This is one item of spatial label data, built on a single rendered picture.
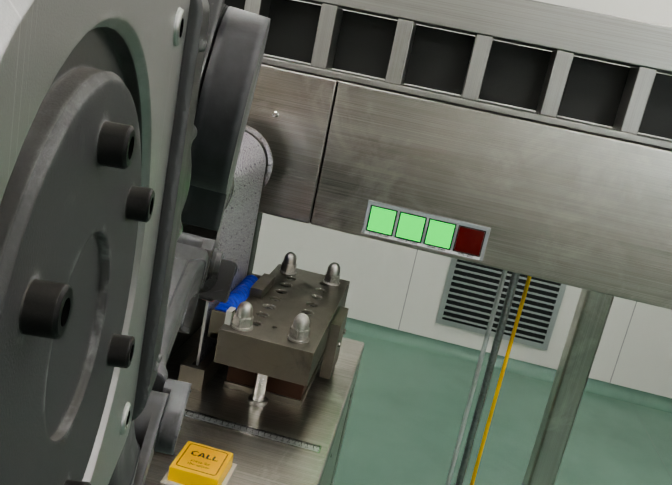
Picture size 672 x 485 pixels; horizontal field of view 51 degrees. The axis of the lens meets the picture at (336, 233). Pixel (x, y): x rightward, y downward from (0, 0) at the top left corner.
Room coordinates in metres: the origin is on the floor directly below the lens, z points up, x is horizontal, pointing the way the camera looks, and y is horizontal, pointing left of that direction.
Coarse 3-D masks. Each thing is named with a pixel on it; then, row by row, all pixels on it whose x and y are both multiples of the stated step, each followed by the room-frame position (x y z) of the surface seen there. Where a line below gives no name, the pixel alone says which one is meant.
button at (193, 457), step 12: (192, 444) 0.88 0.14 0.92; (180, 456) 0.84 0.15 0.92; (192, 456) 0.85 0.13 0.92; (204, 456) 0.85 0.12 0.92; (216, 456) 0.86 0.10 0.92; (228, 456) 0.87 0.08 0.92; (180, 468) 0.82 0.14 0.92; (192, 468) 0.82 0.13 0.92; (204, 468) 0.83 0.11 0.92; (216, 468) 0.83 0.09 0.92; (228, 468) 0.86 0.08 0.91; (180, 480) 0.81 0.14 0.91; (192, 480) 0.81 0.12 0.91; (204, 480) 0.81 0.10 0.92; (216, 480) 0.81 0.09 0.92
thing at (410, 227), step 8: (400, 216) 1.38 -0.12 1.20; (408, 216) 1.37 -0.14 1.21; (416, 216) 1.37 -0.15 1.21; (400, 224) 1.38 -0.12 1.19; (408, 224) 1.37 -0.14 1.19; (416, 224) 1.37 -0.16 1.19; (400, 232) 1.38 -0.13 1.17; (408, 232) 1.37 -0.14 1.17; (416, 232) 1.37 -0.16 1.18; (416, 240) 1.37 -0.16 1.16
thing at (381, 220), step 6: (372, 210) 1.38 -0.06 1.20; (378, 210) 1.38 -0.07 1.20; (384, 210) 1.38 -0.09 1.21; (390, 210) 1.38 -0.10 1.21; (372, 216) 1.38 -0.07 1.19; (378, 216) 1.38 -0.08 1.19; (384, 216) 1.38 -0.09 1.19; (390, 216) 1.38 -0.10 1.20; (372, 222) 1.38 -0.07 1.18; (378, 222) 1.38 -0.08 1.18; (384, 222) 1.38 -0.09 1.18; (390, 222) 1.38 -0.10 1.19; (372, 228) 1.38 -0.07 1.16; (378, 228) 1.38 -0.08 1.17; (384, 228) 1.38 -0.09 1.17; (390, 228) 1.38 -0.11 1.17; (390, 234) 1.38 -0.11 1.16
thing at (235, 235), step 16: (240, 208) 1.20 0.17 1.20; (256, 208) 1.31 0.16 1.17; (224, 224) 1.11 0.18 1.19; (240, 224) 1.21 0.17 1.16; (224, 240) 1.13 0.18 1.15; (240, 240) 1.23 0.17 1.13; (224, 256) 1.14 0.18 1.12; (240, 256) 1.25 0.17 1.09; (240, 272) 1.28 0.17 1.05; (208, 304) 1.10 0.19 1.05
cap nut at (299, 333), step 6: (300, 318) 1.06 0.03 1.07; (306, 318) 1.07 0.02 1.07; (294, 324) 1.06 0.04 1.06; (300, 324) 1.06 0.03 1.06; (306, 324) 1.06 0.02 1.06; (294, 330) 1.06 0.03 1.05; (300, 330) 1.06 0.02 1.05; (306, 330) 1.06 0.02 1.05; (288, 336) 1.07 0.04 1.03; (294, 336) 1.06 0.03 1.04; (300, 336) 1.06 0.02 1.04; (306, 336) 1.06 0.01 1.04; (300, 342) 1.06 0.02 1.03; (306, 342) 1.06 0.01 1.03
